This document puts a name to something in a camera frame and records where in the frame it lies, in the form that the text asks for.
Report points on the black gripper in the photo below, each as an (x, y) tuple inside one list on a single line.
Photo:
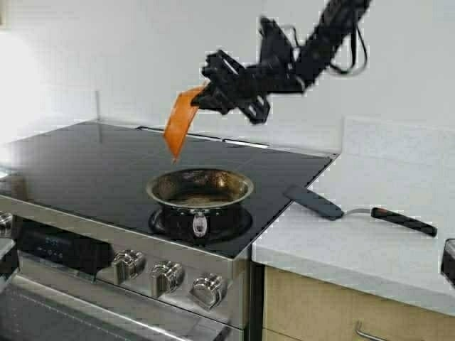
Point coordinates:
[(236, 87)]

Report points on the orange plastic bowl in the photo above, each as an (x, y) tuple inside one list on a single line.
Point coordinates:
[(180, 120)]

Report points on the black spatula orange accent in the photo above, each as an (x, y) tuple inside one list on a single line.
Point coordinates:
[(330, 211)]

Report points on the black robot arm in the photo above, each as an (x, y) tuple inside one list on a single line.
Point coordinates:
[(284, 66)]

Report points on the steel frying pan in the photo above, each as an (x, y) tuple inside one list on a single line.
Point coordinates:
[(200, 205)]

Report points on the middle steel stove knob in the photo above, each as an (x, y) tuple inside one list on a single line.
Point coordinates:
[(165, 277)]

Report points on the steel stove knob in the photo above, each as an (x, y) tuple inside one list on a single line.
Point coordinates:
[(165, 277), (127, 264), (208, 290)]

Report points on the right steel stove knob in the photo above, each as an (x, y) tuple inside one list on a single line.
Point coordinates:
[(208, 290)]

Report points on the left steel stove knob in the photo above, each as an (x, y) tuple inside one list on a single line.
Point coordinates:
[(127, 264)]

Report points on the wooden base cabinet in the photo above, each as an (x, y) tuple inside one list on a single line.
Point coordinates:
[(302, 308)]

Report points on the stainless steel electric range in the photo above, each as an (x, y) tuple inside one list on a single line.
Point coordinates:
[(78, 197)]

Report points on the far left steel knob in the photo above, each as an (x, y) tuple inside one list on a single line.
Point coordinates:
[(6, 221)]

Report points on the black appliance at right edge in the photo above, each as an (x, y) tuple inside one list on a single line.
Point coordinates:
[(448, 262)]

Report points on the black object at left edge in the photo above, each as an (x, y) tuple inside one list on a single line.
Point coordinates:
[(9, 258)]

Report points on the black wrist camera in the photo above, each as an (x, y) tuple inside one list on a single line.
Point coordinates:
[(275, 47)]

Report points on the steel drawer handle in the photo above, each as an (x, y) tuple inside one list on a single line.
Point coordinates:
[(365, 335)]

